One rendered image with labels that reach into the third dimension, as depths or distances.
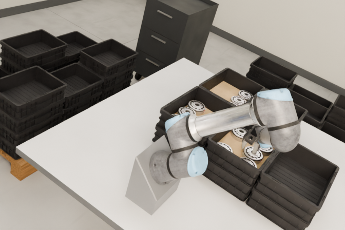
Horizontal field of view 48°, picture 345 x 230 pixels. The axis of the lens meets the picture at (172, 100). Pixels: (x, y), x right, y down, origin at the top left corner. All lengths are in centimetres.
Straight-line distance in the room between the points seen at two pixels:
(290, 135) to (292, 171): 73
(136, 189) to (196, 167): 32
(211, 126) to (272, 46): 392
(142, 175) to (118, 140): 46
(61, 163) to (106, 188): 25
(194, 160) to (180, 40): 207
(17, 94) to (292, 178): 177
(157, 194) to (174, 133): 30
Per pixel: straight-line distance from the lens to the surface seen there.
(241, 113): 149
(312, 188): 213
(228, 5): 551
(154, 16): 361
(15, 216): 262
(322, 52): 524
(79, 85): 306
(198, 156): 160
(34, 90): 276
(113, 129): 218
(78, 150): 201
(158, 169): 168
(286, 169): 214
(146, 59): 376
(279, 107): 143
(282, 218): 198
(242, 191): 199
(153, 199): 173
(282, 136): 145
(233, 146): 212
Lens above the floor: 206
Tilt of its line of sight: 33 degrees down
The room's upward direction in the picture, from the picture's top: 17 degrees clockwise
